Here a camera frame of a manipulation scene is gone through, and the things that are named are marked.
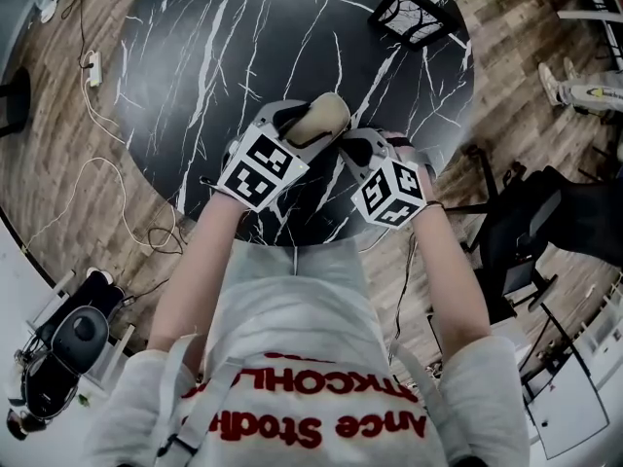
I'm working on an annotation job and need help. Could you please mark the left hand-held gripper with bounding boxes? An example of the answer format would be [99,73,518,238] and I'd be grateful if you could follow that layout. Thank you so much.
[216,99,342,213]

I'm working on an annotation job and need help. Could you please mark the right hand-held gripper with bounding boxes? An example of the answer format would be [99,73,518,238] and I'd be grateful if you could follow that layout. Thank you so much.
[340,127,428,231]

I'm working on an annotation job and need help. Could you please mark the beige glasses case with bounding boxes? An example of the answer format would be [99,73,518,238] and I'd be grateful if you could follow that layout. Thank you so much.
[283,91,352,149]

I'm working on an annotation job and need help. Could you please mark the person's left forearm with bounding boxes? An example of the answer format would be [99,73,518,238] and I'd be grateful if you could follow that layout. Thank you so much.
[145,190,249,354]

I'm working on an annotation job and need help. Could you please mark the person's right forearm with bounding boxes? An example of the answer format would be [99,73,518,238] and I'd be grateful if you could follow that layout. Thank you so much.
[411,175,493,364]

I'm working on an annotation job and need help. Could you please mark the person's right hand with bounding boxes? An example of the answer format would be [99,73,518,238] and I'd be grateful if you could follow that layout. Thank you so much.
[385,134,437,189]

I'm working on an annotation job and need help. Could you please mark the white shirt with red print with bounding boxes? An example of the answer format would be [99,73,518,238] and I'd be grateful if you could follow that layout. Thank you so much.
[85,238,531,467]

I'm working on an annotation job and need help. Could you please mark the black office chair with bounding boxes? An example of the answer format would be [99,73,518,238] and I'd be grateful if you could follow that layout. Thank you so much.
[459,144,623,323]

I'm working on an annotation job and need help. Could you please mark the white power strip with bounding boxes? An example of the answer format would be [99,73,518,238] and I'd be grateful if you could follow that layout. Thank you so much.
[83,50,104,89]

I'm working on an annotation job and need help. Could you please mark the white metal rack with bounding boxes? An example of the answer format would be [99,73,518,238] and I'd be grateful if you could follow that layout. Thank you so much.
[557,0,623,73]

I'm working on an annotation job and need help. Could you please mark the black stool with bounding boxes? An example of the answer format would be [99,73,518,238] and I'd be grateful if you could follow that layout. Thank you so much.
[0,65,33,139]

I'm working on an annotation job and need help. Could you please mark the black and grey machine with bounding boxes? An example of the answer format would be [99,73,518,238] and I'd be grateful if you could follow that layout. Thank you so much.
[7,267,135,440]

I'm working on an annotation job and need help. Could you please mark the white cabinet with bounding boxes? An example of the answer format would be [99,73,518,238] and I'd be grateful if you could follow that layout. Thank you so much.
[520,279,623,461]

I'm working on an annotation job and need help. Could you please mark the black picture frame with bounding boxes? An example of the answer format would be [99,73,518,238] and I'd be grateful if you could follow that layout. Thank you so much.
[367,0,458,53]

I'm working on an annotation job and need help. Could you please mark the black looped floor cable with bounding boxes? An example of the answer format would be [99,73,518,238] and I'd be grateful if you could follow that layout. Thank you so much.
[124,225,189,305]

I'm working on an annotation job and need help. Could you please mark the white floor cable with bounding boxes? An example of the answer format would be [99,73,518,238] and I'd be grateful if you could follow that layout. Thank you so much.
[18,83,179,255]

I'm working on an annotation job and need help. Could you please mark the black power cable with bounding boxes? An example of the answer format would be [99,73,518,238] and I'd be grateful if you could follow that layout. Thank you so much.
[60,0,92,70]

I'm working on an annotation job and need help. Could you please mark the grey harness strap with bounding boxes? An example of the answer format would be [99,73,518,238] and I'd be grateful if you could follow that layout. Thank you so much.
[388,341,471,459]
[163,333,244,461]

